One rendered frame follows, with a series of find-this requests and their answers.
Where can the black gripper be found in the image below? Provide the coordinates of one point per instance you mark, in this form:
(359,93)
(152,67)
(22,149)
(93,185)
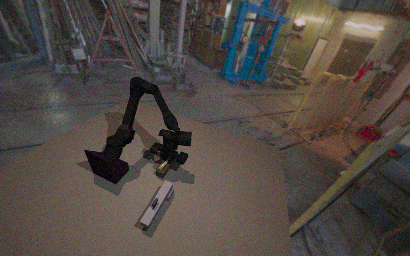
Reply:
(166,151)

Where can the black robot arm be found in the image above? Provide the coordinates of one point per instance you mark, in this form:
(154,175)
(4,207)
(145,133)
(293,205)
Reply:
(125,132)

